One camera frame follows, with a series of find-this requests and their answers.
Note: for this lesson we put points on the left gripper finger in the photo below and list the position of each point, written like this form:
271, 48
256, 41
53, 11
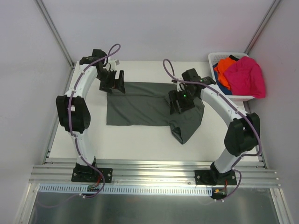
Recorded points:
107, 90
119, 83

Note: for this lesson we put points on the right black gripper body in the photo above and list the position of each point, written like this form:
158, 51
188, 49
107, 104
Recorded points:
178, 101

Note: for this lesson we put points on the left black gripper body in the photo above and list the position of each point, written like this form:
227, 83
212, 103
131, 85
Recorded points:
111, 82

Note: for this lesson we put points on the grey t shirt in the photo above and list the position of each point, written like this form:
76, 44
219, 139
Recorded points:
148, 104

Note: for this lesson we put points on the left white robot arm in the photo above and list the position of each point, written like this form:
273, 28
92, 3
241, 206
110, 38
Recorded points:
73, 113

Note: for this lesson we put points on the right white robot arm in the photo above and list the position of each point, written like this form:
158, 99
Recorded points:
243, 133

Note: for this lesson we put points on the blue t shirt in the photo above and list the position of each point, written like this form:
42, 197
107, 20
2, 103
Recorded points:
223, 88

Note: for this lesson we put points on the white plastic laundry basket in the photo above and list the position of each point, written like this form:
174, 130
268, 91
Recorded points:
214, 59

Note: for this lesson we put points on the orange t shirt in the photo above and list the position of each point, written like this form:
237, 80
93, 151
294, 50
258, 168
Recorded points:
221, 67

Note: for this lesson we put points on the pink t shirt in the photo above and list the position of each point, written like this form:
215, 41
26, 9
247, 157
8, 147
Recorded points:
246, 78

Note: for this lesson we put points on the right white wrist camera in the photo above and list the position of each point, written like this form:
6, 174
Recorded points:
180, 84

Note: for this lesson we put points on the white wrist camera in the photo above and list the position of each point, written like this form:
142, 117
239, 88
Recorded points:
180, 84
114, 64

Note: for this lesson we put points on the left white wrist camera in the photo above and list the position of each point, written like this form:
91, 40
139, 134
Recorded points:
114, 64

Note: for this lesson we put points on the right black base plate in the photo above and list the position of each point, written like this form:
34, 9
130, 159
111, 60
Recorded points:
213, 178

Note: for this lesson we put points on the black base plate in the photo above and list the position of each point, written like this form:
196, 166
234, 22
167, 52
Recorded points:
90, 175
213, 178

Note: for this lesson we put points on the aluminium mounting rail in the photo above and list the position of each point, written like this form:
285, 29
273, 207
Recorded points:
155, 173

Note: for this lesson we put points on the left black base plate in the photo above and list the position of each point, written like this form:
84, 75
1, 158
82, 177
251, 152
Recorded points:
90, 175

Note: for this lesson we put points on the left aluminium corner post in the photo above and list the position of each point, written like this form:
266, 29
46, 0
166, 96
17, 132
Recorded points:
52, 27

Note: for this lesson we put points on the aluminium corner post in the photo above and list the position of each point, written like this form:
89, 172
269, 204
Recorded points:
52, 27
263, 24

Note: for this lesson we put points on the white slotted cable duct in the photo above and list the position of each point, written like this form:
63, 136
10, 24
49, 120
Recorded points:
126, 189

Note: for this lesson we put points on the right aluminium corner post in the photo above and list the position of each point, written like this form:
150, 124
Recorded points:
263, 24

